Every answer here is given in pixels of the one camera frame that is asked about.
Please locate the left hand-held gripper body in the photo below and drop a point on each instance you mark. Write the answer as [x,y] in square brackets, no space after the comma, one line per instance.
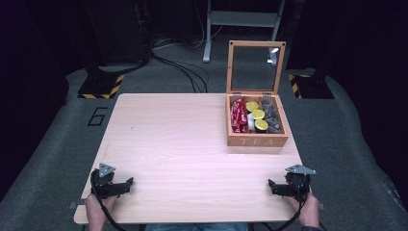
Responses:
[104,184]

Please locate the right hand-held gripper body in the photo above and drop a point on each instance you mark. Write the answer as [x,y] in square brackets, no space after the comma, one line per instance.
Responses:
[298,183]

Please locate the person's left hand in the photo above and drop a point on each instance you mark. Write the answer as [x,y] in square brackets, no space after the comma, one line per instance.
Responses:
[96,207]

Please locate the person's right hand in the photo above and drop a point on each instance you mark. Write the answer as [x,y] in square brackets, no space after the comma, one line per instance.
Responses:
[308,211]

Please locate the wooden tea box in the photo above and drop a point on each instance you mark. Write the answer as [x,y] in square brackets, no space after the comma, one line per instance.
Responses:
[256,139]

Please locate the yellow lid capsule cup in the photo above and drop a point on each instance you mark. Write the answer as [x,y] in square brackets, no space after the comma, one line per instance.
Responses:
[258,114]
[261,124]
[252,106]

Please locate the white capsule cup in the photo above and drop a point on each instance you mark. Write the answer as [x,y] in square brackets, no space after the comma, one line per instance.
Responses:
[250,122]

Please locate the pile of grey packets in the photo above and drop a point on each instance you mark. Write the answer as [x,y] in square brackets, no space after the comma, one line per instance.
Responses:
[272,116]

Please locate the red foil packet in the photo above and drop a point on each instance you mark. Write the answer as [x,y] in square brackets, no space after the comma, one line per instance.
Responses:
[235,115]
[243,116]

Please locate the person's blue jeans legs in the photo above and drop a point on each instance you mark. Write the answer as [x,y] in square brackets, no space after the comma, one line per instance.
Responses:
[195,227]

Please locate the black yellow striped stand base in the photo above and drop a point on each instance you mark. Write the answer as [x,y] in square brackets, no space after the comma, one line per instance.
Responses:
[101,86]
[312,87]

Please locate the black equipment cabinet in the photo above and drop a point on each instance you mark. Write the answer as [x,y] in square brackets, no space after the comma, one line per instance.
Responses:
[118,30]

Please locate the grey metal table bracket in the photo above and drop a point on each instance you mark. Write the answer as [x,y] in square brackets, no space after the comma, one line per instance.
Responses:
[321,206]
[77,204]

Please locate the white metal stand frame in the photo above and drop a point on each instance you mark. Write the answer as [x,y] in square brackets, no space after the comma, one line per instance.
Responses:
[240,17]

